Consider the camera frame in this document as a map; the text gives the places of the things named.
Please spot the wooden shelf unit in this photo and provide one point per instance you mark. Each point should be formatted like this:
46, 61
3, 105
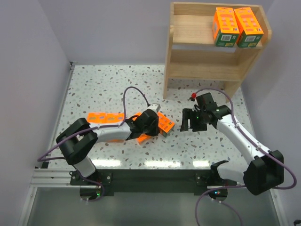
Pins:
190, 34

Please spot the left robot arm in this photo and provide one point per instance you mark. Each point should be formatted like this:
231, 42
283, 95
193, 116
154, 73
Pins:
78, 139

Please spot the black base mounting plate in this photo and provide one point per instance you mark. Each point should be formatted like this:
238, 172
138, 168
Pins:
158, 180

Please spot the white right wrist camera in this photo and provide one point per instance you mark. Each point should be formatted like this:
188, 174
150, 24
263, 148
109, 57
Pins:
193, 97

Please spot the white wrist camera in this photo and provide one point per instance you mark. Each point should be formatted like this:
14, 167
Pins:
193, 97
154, 107

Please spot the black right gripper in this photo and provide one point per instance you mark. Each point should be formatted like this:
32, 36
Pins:
192, 120

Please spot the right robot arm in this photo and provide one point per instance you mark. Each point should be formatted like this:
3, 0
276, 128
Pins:
264, 168

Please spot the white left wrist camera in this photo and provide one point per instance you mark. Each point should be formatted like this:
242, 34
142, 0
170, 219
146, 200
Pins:
154, 107

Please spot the orange sponge box wide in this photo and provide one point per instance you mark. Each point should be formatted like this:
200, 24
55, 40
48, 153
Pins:
103, 117
142, 138

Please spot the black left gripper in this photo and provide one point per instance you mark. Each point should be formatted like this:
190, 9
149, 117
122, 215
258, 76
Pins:
155, 127

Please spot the orange sponge box narrow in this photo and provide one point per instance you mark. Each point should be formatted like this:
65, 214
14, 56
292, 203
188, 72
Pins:
225, 28
165, 125

